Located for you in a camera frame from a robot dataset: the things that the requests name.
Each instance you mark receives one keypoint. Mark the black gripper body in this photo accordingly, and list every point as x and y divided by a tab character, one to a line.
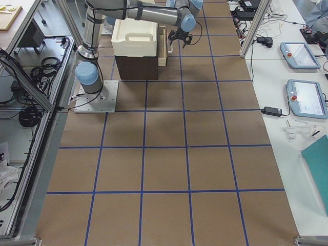
180	33

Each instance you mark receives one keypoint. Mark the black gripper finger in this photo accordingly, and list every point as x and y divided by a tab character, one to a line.
187	40
172	37

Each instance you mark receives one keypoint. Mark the light wooden drawer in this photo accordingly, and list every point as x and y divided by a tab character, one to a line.
162	50

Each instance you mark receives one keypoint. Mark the dark wooden drawer cabinet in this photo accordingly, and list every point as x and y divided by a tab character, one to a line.
137	68

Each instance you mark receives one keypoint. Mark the white foam box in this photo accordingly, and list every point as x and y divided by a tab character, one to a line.
134	38

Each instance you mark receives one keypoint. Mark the black power brick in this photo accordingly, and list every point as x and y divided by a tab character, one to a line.
271	111

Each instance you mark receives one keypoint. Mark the upper blue teach pendant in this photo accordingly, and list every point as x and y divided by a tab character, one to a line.
299	56

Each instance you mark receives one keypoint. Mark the blue teach pendant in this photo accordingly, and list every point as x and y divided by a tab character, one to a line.
306	99
299	56

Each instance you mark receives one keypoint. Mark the lower blue teach pendant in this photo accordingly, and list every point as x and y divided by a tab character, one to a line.
306	99

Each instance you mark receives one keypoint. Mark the clear acrylic holder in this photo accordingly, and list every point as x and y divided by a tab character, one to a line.
306	130

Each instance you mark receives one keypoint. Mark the wooden board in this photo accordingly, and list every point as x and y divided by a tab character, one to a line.
9	14

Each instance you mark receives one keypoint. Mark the teal box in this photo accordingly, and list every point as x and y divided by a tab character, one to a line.
315	156

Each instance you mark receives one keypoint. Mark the aluminium frame post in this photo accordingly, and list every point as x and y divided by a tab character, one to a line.
259	16

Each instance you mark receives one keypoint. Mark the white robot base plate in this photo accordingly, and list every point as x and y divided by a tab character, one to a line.
102	103

